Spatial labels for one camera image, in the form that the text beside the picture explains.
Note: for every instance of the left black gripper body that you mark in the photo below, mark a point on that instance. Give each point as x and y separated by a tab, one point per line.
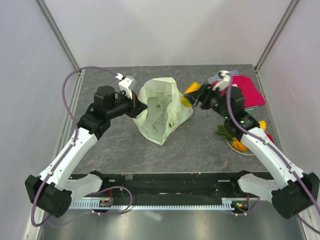
129	105

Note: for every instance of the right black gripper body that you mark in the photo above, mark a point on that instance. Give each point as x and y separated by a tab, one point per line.
212	99

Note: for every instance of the yellow orange mango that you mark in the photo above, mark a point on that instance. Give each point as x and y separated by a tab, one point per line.
190	96

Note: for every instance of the small pineapple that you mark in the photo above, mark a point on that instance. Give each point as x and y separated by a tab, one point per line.
223	132

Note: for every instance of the pale green plastic bag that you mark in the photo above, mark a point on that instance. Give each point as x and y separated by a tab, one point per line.
164	113

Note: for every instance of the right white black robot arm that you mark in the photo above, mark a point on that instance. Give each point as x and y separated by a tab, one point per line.
291	190

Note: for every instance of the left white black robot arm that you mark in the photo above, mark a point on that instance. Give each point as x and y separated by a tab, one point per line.
51	190

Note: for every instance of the blue white striped shirt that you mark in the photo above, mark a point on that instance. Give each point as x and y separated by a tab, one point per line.
214	79

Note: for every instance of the red folded shirt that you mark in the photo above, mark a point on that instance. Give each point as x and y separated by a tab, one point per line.
252	97

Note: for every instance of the yellow bell pepper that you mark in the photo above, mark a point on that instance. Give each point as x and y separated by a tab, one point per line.
263	125

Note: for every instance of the patterned ceramic plate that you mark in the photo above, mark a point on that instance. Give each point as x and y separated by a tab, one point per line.
244	153

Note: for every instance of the red bell pepper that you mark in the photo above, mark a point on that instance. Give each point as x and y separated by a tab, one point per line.
270	137

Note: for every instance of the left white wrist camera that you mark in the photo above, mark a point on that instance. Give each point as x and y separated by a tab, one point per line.
127	85

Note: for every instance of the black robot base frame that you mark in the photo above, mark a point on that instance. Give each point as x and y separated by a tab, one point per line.
198	188

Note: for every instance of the light blue cable duct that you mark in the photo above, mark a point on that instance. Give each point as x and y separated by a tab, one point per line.
99	204

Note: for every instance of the left aluminium frame post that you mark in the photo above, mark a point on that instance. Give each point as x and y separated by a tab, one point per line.
46	13

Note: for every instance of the aluminium frame post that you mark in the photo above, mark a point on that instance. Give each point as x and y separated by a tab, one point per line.
277	33
46	13

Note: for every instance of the right aluminium frame post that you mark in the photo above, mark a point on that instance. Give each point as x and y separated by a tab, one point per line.
277	33

